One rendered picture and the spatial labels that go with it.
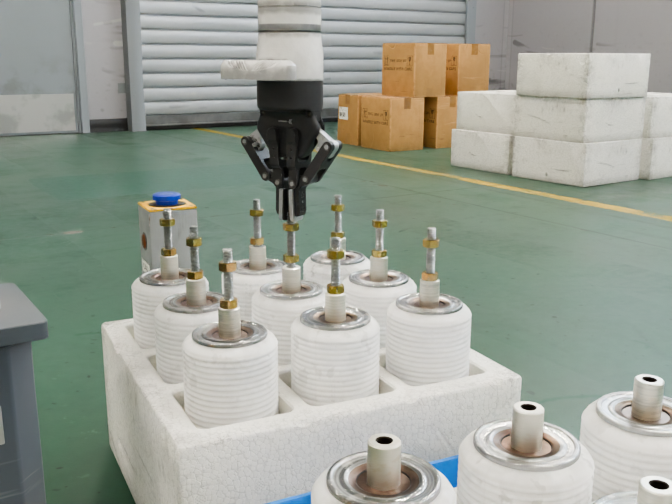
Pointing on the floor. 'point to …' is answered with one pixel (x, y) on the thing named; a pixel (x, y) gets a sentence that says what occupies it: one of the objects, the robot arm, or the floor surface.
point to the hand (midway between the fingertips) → (291, 203)
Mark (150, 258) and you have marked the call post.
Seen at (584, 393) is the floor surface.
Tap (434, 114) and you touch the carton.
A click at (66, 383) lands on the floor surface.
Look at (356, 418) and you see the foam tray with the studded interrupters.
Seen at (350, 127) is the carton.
